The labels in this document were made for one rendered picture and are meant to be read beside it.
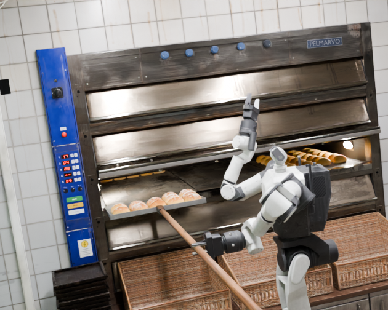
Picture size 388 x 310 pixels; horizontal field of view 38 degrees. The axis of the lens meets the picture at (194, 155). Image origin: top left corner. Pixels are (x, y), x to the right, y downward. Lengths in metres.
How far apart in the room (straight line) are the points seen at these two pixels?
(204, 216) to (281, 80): 0.98
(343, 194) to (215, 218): 0.88
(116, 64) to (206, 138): 0.70
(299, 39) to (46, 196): 1.82
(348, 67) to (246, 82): 0.70
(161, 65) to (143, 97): 0.22
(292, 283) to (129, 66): 1.56
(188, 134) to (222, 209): 0.53
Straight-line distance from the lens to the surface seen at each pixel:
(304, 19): 3.66
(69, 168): 3.29
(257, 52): 3.54
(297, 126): 3.61
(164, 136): 3.38
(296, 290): 2.73
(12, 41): 3.32
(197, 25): 3.42
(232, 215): 3.54
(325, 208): 2.63
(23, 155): 3.32
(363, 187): 3.89
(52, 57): 3.27
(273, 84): 3.55
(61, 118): 3.27
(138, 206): 3.12
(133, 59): 3.35
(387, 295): 3.50
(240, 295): 1.80
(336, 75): 3.73
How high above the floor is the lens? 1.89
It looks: 8 degrees down
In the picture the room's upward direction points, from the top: 7 degrees counter-clockwise
